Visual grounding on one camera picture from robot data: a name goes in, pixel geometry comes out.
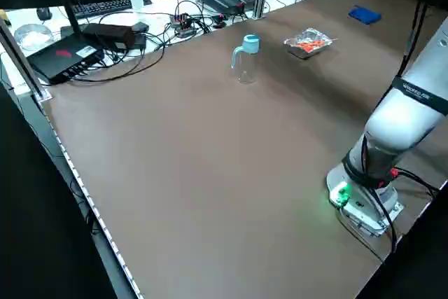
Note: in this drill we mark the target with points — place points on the clear bottle with blue cap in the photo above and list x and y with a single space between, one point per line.
246 68

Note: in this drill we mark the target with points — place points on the blue dishcloth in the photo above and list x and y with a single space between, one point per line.
364 14

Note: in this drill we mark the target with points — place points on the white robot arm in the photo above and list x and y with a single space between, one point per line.
395 120

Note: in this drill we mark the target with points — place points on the usb hub with red plugs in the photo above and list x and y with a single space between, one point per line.
182 26

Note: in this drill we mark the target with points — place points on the black power adapter brick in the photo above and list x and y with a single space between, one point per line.
108 33

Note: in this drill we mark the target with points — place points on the black keyboard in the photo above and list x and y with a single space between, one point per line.
101 6

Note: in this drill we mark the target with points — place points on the black computer box red logo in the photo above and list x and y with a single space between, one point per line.
59 57

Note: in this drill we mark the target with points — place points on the black monitor stand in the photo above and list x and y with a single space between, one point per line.
68 5

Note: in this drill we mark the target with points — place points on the glass bowl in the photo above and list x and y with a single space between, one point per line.
33 36

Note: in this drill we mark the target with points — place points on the black mouse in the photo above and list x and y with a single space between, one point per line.
44 13

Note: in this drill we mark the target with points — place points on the aluminium frame rail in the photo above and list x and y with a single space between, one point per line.
21 57

